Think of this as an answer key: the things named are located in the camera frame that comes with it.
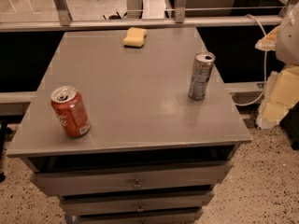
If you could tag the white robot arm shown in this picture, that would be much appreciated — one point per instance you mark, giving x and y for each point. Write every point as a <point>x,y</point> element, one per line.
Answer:
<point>287,46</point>

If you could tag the silver redbull can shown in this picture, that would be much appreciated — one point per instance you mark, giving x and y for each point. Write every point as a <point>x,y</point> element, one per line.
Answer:
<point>201,72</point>

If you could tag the red coca-cola can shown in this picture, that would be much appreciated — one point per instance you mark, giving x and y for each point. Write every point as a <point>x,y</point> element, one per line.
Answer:
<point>69,108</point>

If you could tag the yellow sponge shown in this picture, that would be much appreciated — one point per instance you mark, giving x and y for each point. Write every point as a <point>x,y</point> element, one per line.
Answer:
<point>135,37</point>

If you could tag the middle grey drawer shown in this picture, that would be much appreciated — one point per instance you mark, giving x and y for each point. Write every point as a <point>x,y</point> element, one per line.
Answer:
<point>137,203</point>

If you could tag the grey drawer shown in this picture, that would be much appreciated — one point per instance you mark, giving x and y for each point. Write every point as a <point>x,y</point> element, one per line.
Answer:
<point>174,216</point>
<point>135,178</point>
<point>137,203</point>

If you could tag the bottom grey drawer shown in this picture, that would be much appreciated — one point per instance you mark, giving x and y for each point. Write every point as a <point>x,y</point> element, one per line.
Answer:
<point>174,216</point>

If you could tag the top grey drawer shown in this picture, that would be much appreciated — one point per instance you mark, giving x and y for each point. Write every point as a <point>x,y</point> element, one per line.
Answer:
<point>135,178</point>

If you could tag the yellow foam block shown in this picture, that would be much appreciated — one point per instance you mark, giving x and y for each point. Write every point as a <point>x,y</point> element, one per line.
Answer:
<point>280,96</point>

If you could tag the metal window railing frame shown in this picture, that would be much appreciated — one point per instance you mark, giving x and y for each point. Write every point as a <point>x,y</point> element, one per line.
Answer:
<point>75,15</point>

